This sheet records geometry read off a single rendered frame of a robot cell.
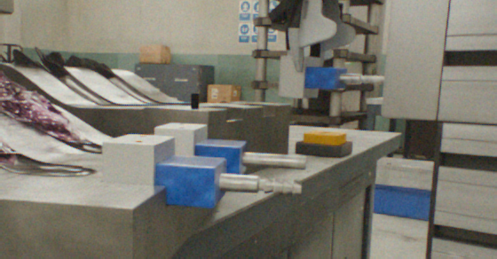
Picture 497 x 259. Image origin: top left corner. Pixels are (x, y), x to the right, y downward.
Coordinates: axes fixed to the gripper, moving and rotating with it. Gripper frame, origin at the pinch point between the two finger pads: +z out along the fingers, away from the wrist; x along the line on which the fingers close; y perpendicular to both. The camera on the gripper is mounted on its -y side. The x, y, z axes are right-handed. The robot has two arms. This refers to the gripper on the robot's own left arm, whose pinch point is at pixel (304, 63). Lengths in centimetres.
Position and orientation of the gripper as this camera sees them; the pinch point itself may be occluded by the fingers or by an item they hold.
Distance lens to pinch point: 70.6
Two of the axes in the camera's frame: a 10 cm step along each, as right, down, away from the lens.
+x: 5.5, -1.0, 8.3
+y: 8.3, 1.1, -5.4
